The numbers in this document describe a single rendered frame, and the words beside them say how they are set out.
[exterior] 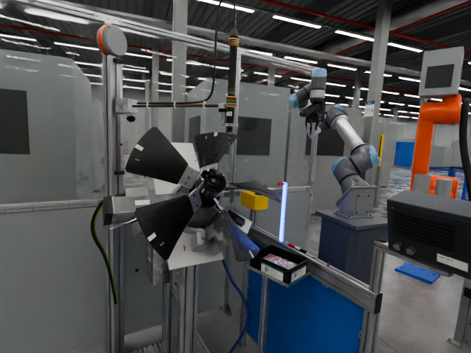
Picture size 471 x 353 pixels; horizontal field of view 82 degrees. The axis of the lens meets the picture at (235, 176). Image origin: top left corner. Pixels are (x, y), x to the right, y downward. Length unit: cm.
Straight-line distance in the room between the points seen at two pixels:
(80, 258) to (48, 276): 18
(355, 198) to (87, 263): 161
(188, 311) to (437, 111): 433
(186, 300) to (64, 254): 81
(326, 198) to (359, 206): 398
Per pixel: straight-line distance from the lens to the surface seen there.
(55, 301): 204
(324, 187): 550
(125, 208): 119
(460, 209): 98
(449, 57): 495
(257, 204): 163
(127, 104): 155
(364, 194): 163
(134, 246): 194
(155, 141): 121
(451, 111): 491
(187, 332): 157
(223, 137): 138
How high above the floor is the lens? 140
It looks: 8 degrees down
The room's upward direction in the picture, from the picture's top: 3 degrees clockwise
